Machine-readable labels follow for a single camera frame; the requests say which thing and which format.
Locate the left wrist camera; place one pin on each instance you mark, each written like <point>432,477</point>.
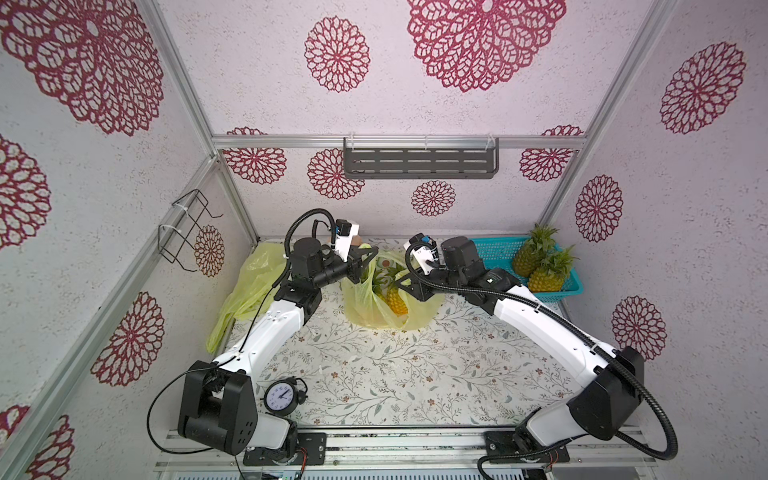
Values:
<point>345,232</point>

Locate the teal plastic basket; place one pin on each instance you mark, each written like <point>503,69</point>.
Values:
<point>503,252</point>

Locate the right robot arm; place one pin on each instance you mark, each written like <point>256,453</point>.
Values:
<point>609,381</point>

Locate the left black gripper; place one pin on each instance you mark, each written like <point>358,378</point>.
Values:
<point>358,263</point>

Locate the black alarm clock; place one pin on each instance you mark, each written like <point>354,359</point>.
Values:
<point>284,396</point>

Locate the plain green plastic bag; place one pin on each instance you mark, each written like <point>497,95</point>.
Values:
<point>252,292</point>

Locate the black wire wall rack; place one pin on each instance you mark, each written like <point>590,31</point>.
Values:
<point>192,242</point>

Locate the avocado print green plastic bag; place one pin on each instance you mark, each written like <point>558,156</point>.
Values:
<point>376,302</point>

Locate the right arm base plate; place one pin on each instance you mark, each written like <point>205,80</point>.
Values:
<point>512,446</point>

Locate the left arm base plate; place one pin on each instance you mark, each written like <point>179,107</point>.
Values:
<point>303,448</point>

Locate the grey wall shelf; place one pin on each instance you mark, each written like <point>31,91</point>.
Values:
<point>422,163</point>

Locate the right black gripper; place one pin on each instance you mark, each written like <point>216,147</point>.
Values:
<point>420,279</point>

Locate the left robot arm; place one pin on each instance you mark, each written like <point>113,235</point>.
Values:
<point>218,406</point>

